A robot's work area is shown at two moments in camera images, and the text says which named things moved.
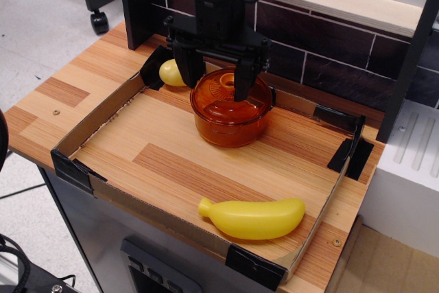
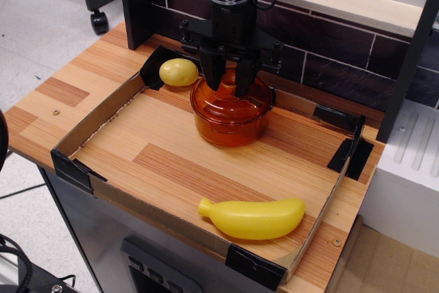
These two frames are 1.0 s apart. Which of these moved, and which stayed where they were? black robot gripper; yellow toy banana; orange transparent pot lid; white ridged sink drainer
Moved: black robot gripper
Stayed: orange transparent pot lid; white ridged sink drainer; yellow toy banana
